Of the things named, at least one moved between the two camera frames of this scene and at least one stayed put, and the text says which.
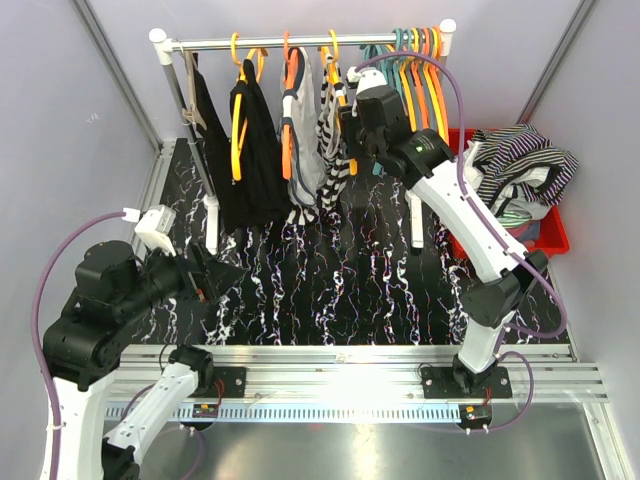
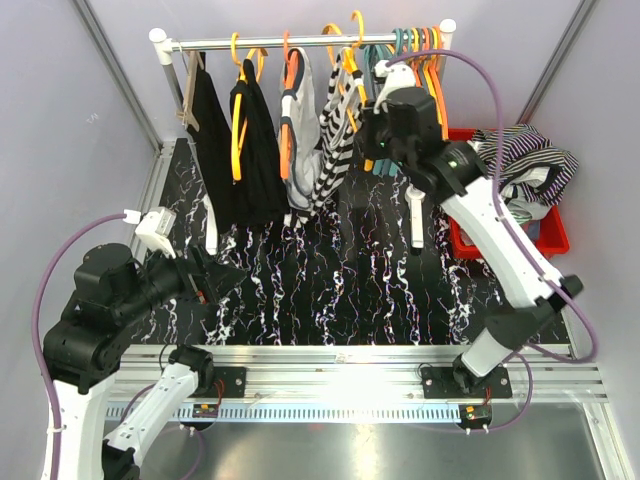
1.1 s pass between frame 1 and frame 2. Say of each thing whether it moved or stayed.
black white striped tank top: moved
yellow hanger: moved
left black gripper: stayed
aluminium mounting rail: stayed
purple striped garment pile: stayed
